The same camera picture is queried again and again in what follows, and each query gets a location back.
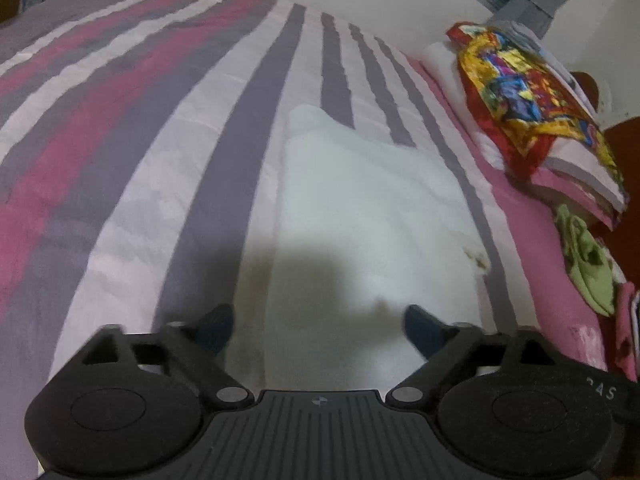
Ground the striped pink purple bedsheet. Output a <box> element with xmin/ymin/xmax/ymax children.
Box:
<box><xmin>0</xmin><ymin>0</ymin><xmax>609</xmax><ymax>480</ymax></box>

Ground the stack of folded pale cloths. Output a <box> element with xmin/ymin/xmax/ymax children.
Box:
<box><xmin>535</xmin><ymin>135</ymin><xmax>630</xmax><ymax>232</ymax></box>

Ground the white knit sweater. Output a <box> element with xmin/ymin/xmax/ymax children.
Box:
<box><xmin>240</xmin><ymin>104</ymin><xmax>494</xmax><ymax>394</ymax></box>

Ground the dark pink cloth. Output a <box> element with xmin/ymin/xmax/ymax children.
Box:
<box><xmin>614</xmin><ymin>282</ymin><xmax>640</xmax><ymax>382</ymax></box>

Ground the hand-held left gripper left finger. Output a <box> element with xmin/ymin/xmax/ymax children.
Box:
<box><xmin>80</xmin><ymin>304</ymin><xmax>254</xmax><ymax>409</ymax></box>

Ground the green cloth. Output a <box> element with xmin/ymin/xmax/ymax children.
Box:
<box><xmin>554</xmin><ymin>204</ymin><xmax>617</xmax><ymax>318</ymax></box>

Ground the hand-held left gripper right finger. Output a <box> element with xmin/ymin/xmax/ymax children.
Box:
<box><xmin>385</xmin><ymin>304</ymin><xmax>567</xmax><ymax>411</ymax></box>

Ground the colourful printed red cloth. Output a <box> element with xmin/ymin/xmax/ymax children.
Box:
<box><xmin>446</xmin><ymin>21</ymin><xmax>630</xmax><ymax>211</ymax></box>

